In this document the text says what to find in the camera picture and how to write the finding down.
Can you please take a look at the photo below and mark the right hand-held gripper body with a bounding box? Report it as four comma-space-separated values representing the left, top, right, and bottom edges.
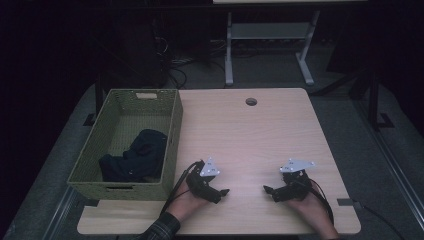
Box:
278, 158, 317, 203

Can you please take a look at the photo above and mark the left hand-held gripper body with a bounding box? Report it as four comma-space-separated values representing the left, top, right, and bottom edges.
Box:
185, 156, 223, 205

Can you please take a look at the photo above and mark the dark navy printed shirt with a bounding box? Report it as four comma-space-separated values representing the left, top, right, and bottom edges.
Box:
98, 128, 169, 184

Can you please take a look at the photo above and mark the green woven basket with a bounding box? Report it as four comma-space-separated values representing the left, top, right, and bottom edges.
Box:
67, 88, 184, 202

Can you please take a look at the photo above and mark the person's left hand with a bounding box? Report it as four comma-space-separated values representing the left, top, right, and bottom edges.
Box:
165, 181, 210, 223

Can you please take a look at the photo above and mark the person's right hand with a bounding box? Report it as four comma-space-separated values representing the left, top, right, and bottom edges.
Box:
286, 190, 335, 231

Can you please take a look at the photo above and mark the white metal rack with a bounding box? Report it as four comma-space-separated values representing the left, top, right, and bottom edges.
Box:
212, 0, 368, 87

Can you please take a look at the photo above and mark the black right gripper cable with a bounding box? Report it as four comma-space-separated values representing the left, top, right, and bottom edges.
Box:
308, 178, 335, 225

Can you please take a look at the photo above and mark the grey table edge bracket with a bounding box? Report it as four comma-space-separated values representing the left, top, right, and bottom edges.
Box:
336, 197, 363, 210

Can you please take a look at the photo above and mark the black floor cable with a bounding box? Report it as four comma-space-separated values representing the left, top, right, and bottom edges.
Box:
361, 204, 406, 240

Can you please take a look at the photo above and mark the metal floor rail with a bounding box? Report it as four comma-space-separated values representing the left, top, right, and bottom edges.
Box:
42, 185, 82, 240
352, 98, 424, 232

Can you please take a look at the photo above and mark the tangle of floor cables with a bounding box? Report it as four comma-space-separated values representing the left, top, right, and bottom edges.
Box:
152, 35, 228, 90

